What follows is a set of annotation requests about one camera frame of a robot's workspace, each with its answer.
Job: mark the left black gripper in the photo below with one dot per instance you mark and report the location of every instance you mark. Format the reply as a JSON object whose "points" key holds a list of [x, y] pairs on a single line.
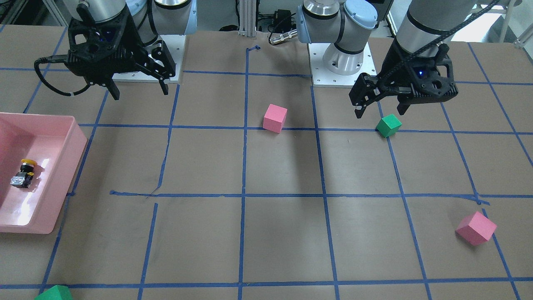
{"points": [[395, 62]]}

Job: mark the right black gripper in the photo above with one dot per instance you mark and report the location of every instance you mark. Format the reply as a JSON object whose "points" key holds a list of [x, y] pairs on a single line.
{"points": [[139, 45]]}

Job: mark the yellow push button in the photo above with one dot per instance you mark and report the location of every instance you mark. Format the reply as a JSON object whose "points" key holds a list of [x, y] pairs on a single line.
{"points": [[23, 178]]}

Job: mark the green cube near left arm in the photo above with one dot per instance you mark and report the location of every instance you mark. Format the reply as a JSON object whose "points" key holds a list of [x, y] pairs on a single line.
{"points": [[388, 125]]}

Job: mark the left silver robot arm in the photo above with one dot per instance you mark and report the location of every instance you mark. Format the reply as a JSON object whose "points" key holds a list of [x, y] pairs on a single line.
{"points": [[348, 24]]}

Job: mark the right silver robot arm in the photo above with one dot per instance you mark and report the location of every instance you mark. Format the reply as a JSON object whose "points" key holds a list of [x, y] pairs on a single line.
{"points": [[153, 18]]}

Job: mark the pink plastic bin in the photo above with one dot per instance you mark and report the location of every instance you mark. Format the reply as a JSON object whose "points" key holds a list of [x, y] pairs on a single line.
{"points": [[39, 155]]}

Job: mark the pink cube centre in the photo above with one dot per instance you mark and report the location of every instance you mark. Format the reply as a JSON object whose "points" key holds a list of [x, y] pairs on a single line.
{"points": [[274, 118]]}

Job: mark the metal cylinder connector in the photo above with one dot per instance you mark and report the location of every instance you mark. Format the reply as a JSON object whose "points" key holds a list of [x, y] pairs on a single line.
{"points": [[283, 37]]}

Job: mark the black power adapter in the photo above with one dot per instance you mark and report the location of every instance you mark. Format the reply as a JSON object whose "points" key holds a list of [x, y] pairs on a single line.
{"points": [[282, 22]]}

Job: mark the pink cube near edge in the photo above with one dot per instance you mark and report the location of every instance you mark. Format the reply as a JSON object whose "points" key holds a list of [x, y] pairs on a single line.
{"points": [[476, 229]]}

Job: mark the green cube at corner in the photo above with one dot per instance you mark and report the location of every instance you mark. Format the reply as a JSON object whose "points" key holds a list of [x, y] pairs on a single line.
{"points": [[57, 292]]}

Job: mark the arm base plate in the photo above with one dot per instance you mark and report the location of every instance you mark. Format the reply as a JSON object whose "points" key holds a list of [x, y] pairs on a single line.
{"points": [[320, 77], [176, 46]]}

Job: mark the aluminium frame post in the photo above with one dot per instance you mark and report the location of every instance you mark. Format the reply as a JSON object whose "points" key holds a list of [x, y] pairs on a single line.
{"points": [[247, 18]]}

